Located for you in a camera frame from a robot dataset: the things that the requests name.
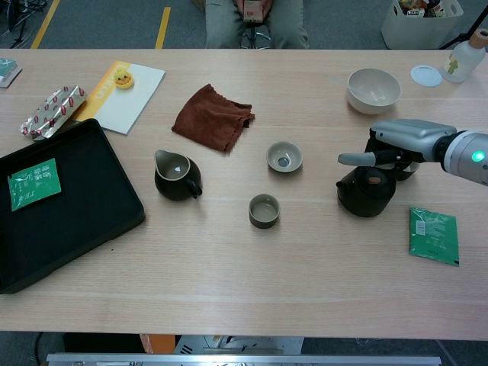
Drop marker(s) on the brown handheld device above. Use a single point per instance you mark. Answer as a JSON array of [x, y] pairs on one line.
[[254, 11]]

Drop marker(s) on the green tea packet barcode label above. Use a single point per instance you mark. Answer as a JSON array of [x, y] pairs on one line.
[[434, 236]]

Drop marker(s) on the black cast iron teapot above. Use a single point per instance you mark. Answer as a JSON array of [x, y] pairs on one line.
[[362, 202]]

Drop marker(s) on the green and white small box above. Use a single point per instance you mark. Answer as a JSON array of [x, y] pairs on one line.
[[7, 72]]

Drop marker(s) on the shallow grey tea bowl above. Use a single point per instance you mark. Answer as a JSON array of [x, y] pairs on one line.
[[284, 156]]

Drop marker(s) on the assorted snack packets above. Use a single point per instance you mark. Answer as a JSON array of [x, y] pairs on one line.
[[415, 11]]

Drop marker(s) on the brown folded cloth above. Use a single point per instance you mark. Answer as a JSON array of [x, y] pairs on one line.
[[213, 114]]

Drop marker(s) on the seated person in grey trousers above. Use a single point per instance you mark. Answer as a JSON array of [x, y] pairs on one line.
[[221, 23]]

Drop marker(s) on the green tea packet white characters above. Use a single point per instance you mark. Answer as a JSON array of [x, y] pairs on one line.
[[34, 185]]

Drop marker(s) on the white robot base chassis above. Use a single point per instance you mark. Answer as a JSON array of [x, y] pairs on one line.
[[236, 343]]

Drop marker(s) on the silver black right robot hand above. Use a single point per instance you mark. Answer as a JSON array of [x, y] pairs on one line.
[[411, 137]]

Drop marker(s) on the black rectangular tray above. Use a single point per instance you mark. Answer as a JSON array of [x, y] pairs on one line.
[[87, 213]]

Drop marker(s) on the white storage bin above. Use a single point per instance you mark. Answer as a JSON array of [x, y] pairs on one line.
[[411, 30]]

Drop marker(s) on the yellow and white booklet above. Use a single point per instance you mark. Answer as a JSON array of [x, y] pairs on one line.
[[126, 103]]

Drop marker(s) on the yellow duck toy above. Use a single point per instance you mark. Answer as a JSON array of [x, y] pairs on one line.
[[124, 79]]

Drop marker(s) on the white ceramic bowl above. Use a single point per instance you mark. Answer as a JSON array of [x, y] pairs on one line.
[[371, 104]]

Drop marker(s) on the black ceramic pouring pitcher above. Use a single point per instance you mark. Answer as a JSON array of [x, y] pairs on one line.
[[171, 188]]

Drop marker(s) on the silver red snack packet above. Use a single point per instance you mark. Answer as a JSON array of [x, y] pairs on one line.
[[53, 110]]

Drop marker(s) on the chrome stool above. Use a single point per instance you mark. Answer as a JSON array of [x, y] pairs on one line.
[[263, 38]]

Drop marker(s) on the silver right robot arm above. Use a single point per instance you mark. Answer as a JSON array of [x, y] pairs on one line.
[[469, 156]]

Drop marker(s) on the frosted bottle with cork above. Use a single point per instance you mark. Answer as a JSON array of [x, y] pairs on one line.
[[461, 61]]

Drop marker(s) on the orange panel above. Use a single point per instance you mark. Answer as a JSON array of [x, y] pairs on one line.
[[156, 343]]

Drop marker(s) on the black tripod leg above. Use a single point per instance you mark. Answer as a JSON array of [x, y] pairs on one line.
[[463, 36]]

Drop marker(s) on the white round lid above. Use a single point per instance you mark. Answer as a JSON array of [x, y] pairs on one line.
[[426, 75]]

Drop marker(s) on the dark straight-sided teacup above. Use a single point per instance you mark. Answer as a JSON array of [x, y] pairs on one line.
[[406, 174], [264, 221]]

